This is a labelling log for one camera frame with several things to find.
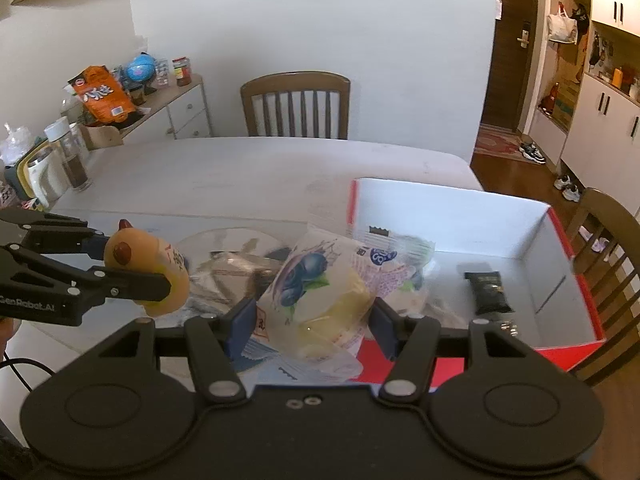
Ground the yellow spotted bread bun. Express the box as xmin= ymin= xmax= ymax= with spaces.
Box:
xmin=103 ymin=219 xmax=190 ymax=318

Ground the blueberry pastry clear packet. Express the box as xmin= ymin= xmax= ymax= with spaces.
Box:
xmin=254 ymin=226 xmax=435 ymax=382

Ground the silver foil snack packet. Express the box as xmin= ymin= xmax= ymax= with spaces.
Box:
xmin=184 ymin=252 xmax=282 ymax=318

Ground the white kettle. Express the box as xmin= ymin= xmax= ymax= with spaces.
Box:
xmin=26 ymin=144 xmax=70 ymax=209

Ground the black snack packet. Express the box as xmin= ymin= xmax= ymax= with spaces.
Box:
xmin=464 ymin=271 xmax=513 ymax=315

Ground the clear bottle white cap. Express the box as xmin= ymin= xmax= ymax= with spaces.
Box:
xmin=44 ymin=117 xmax=91 ymax=191

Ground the orange snack bag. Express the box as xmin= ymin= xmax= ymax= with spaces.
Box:
xmin=68 ymin=65 xmax=141 ymax=127

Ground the red cardboard shoe box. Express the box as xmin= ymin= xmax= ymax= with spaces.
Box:
xmin=347 ymin=178 xmax=605 ymax=370

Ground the white drawer sideboard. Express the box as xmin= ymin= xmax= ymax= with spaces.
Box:
xmin=79 ymin=72 xmax=214 ymax=150

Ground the blue globe toy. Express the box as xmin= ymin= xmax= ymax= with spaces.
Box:
xmin=125 ymin=52 xmax=155 ymax=84

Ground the white sneakers pair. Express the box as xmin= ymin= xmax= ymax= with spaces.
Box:
xmin=553 ymin=174 xmax=582 ymax=203

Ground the wooden chair behind box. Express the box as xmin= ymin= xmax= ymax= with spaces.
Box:
xmin=567 ymin=188 xmax=639 ymax=387

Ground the dark sneakers pair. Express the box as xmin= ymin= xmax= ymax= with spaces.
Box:
xmin=518 ymin=142 xmax=547 ymax=165

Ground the wooden chair at left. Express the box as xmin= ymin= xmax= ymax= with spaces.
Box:
xmin=240 ymin=70 xmax=350 ymax=140

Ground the white cabinet with shelves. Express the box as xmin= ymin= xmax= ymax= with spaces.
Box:
xmin=524 ymin=0 xmax=639 ymax=214

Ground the white handbag hanging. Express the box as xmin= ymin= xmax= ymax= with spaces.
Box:
xmin=546 ymin=1 xmax=578 ymax=44

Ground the black cable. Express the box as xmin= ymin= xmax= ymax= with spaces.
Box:
xmin=0 ymin=351 xmax=57 ymax=394

